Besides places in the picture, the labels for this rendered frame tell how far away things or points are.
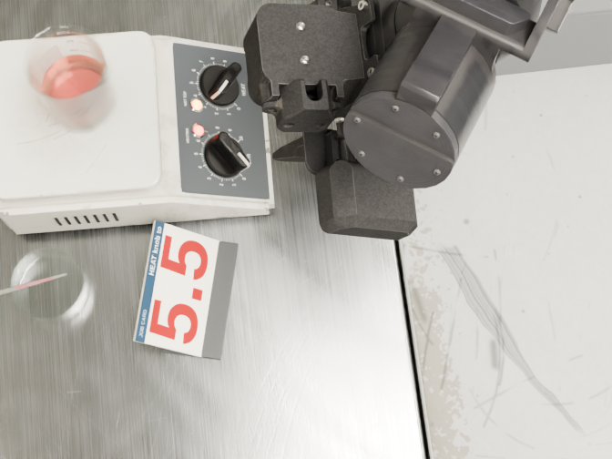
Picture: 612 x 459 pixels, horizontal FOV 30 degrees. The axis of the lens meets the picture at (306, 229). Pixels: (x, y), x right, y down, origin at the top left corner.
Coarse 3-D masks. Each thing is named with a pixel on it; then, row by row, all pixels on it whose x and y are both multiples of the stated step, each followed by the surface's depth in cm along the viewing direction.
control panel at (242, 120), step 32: (192, 64) 85; (224, 64) 86; (192, 96) 84; (192, 128) 83; (224, 128) 85; (256, 128) 86; (192, 160) 83; (256, 160) 86; (192, 192) 82; (224, 192) 83; (256, 192) 85
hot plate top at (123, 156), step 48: (0, 48) 82; (144, 48) 82; (0, 96) 81; (144, 96) 81; (0, 144) 80; (48, 144) 80; (96, 144) 80; (144, 144) 80; (0, 192) 79; (48, 192) 79; (96, 192) 80
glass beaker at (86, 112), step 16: (48, 32) 75; (64, 32) 75; (80, 32) 75; (32, 48) 75; (48, 48) 77; (64, 48) 78; (80, 48) 78; (96, 48) 76; (32, 64) 75; (48, 64) 78; (32, 80) 74; (112, 80) 79; (48, 96) 74; (80, 96) 74; (96, 96) 76; (112, 96) 78; (48, 112) 79; (64, 112) 76; (80, 112) 76; (96, 112) 78; (112, 112) 80; (64, 128) 80; (80, 128) 79; (96, 128) 80
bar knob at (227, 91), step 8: (232, 64) 85; (208, 72) 85; (216, 72) 85; (224, 72) 85; (232, 72) 85; (200, 80) 85; (208, 80) 85; (216, 80) 85; (224, 80) 84; (232, 80) 84; (200, 88) 85; (208, 88) 85; (216, 88) 84; (224, 88) 84; (232, 88) 86; (208, 96) 85; (216, 96) 84; (224, 96) 85; (232, 96) 86; (216, 104) 85; (224, 104) 85
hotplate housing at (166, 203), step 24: (168, 48) 84; (216, 48) 87; (240, 48) 88; (168, 72) 84; (168, 96) 83; (168, 120) 83; (264, 120) 88; (168, 144) 82; (168, 168) 82; (144, 192) 81; (168, 192) 81; (0, 216) 81; (24, 216) 82; (48, 216) 82; (72, 216) 83; (96, 216) 83; (120, 216) 84; (144, 216) 84; (168, 216) 85; (192, 216) 85; (216, 216) 86; (240, 216) 87
